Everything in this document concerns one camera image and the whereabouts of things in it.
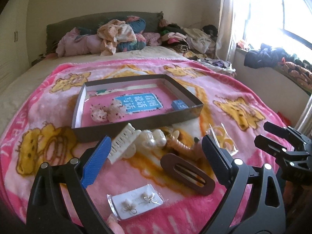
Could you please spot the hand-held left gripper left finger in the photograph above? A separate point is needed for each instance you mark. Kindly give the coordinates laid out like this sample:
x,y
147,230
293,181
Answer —
x,y
96,162

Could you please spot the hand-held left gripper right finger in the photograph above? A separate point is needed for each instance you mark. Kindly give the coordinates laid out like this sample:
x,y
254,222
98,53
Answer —
x,y
213,152

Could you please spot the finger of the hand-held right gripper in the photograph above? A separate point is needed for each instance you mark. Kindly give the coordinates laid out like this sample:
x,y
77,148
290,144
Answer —
x,y
270,147
275,128

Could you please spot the white hair claw clip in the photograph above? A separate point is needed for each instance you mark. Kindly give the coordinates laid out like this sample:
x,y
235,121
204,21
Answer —
x,y
123,143

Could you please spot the brown oval hair clip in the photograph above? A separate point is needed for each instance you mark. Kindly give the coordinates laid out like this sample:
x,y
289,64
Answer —
x,y
170,162

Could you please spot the bagged earring card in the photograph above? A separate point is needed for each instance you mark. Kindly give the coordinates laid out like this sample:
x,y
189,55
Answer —
x,y
136,201

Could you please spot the grey cardboard box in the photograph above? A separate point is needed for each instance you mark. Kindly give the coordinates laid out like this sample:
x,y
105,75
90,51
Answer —
x,y
146,124

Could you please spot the person's left hand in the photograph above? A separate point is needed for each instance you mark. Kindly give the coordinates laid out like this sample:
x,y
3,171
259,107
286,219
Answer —
x,y
116,226

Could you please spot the bagged gold earrings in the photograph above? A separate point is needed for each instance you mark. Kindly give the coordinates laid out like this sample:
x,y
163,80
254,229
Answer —
x,y
225,140

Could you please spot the pink beaded hair clip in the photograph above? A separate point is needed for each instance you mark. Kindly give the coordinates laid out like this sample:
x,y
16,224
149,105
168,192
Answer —
x,y
181,147

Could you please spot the lace scrunchie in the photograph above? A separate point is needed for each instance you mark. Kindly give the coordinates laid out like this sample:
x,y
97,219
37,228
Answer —
x,y
98,114
117,112

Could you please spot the small blue box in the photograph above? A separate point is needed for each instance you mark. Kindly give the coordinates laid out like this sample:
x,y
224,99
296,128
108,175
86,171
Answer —
x,y
180,104

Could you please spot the dark orange patterned garment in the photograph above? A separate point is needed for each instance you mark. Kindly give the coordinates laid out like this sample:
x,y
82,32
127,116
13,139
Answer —
x,y
297,73

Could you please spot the pearl hair clip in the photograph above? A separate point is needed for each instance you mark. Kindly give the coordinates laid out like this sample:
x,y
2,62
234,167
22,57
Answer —
x,y
152,139

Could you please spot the pink printed blanket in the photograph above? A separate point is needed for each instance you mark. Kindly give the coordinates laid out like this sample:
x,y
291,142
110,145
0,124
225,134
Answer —
x,y
219,85

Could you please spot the black garment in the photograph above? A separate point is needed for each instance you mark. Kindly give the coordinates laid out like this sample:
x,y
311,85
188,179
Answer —
x,y
265,54

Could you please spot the small heap of clothes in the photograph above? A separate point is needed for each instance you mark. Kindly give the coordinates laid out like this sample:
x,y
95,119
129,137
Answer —
x,y
219,64

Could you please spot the window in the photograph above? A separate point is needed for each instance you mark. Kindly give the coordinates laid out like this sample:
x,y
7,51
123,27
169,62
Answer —
x,y
273,9

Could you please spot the cream curtain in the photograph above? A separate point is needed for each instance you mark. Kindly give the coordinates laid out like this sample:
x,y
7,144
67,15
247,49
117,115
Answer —
x,y
229,17

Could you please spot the pink quilt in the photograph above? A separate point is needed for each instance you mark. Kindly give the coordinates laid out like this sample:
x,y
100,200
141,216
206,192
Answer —
x,y
78,42

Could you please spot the pink fuzzy pillow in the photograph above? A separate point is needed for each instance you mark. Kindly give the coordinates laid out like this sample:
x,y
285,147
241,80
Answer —
x,y
152,39

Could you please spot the peach patterned cloth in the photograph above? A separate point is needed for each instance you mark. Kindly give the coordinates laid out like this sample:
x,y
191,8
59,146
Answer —
x,y
117,33

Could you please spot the pile of clothes on bed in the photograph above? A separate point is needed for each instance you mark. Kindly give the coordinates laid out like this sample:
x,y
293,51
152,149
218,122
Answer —
x,y
73,24

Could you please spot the dark blue floral bolster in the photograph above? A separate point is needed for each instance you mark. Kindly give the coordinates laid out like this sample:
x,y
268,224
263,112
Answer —
x,y
136,24

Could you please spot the cream wardrobe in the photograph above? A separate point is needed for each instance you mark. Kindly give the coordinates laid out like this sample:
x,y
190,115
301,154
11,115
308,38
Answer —
x,y
12,41

